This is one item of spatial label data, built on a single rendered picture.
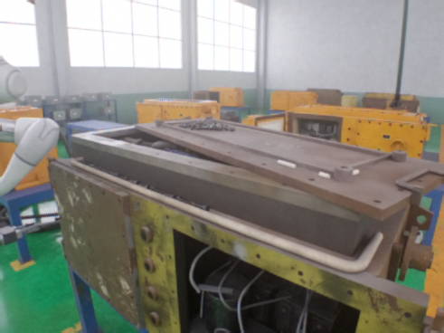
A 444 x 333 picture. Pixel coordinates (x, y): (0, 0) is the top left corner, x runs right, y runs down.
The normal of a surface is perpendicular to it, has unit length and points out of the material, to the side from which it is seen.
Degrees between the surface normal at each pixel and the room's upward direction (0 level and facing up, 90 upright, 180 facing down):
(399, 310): 90
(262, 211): 90
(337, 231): 90
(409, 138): 90
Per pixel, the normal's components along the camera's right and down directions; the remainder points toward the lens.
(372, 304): -0.64, 0.22
